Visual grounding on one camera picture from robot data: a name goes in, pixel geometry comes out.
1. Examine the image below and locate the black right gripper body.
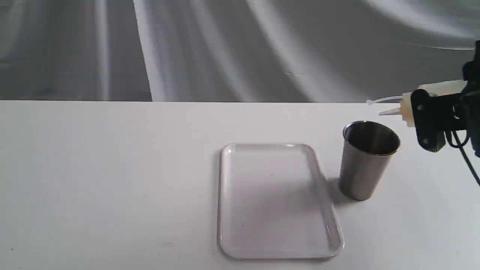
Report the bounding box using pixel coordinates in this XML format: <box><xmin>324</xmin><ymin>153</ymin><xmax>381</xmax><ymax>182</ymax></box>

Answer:
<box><xmin>459</xmin><ymin>40</ymin><xmax>480</xmax><ymax>157</ymax></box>

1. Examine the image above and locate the translucent squeeze bottle amber liquid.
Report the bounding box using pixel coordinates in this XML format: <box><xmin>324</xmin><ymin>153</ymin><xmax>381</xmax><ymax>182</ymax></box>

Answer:
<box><xmin>366</xmin><ymin>79</ymin><xmax>467</xmax><ymax>128</ymax></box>

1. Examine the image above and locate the stainless steel cup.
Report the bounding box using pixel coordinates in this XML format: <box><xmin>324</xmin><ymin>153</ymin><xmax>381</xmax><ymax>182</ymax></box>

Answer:
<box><xmin>338</xmin><ymin>121</ymin><xmax>401</xmax><ymax>201</ymax></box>

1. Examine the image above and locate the white plastic tray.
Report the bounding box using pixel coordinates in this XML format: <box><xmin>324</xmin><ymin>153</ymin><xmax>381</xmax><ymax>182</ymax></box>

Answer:
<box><xmin>217</xmin><ymin>144</ymin><xmax>344</xmax><ymax>260</ymax></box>

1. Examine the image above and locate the grey fabric backdrop curtain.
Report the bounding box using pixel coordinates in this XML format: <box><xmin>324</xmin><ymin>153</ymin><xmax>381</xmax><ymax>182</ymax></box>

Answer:
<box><xmin>0</xmin><ymin>0</ymin><xmax>479</xmax><ymax>102</ymax></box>

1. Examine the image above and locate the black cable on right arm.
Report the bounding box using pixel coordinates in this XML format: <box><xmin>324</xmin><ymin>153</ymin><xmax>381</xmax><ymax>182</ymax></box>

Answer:
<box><xmin>445</xmin><ymin>129</ymin><xmax>480</xmax><ymax>187</ymax></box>

